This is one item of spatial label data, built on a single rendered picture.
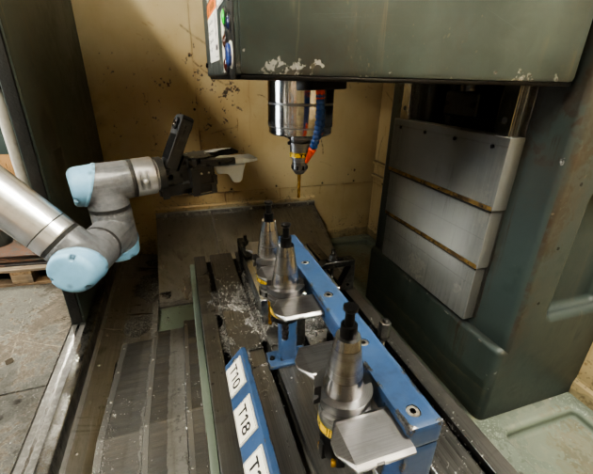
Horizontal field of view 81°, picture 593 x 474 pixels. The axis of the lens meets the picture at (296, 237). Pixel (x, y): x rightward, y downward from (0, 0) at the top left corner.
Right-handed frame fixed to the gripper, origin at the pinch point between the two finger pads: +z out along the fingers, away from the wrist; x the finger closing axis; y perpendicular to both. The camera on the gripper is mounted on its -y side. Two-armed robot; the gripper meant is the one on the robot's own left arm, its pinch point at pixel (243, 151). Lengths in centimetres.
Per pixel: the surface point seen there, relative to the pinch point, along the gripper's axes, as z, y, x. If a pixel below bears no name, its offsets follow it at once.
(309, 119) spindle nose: 13.3, -6.8, 7.5
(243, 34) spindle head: -10.9, -21.2, 25.7
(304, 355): -16, 15, 48
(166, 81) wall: 13, -14, -105
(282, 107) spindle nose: 8.9, -9.4, 3.3
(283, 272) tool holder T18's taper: -11.1, 11.4, 34.7
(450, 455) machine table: 11, 48, 56
